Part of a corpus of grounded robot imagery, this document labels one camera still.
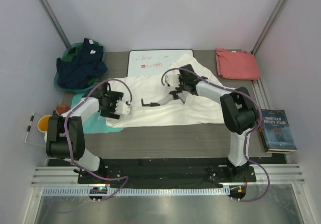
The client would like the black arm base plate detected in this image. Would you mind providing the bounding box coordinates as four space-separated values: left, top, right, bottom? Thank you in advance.
46 157 288 188

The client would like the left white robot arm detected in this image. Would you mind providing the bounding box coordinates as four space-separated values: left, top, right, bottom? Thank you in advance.
45 81 132 183

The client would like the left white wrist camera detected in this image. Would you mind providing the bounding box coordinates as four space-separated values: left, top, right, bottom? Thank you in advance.
114 100 132 115

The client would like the white dry-erase board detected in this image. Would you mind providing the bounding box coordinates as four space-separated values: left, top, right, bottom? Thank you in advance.
127 49 194 77

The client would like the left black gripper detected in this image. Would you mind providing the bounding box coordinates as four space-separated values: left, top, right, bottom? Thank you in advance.
100 91 123 119

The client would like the clear acrylic sheet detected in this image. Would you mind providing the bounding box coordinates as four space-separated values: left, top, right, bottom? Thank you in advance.
25 112 46 148

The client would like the green t-shirt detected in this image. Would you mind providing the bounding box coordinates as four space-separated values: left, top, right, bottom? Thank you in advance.
62 43 83 62

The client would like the white slotted cable duct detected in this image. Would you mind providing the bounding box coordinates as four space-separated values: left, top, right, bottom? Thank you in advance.
42 186 230 197

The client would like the teal cutting board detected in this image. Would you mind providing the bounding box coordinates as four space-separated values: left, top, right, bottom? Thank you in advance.
71 93 125 134

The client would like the white printed t-shirt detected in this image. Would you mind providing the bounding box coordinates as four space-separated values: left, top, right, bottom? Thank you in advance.
95 53 228 129

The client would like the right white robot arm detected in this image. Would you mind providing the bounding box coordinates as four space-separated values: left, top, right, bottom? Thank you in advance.
161 64 262 181

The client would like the white mug orange inside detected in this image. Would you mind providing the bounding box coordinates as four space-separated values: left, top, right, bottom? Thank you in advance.
37 115 51 143

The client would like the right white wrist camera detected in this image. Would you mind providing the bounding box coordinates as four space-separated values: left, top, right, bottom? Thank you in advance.
165 74 180 88

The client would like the folded pink t-shirt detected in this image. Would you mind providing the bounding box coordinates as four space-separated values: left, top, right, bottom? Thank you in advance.
216 49 260 80

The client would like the teal laundry basket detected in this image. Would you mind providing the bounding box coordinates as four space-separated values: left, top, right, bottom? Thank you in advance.
54 42 107 94

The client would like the navy blue t-shirt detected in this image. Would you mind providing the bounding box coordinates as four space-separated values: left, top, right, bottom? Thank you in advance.
56 38 108 89

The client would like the small brown red object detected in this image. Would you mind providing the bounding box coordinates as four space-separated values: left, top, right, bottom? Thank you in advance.
56 104 70 115

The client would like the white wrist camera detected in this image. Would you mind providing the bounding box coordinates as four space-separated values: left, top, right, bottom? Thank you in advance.
165 74 180 88
114 100 132 115

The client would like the Nineteen Eighty-Four book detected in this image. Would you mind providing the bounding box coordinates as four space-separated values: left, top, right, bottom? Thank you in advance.
259 109 297 153

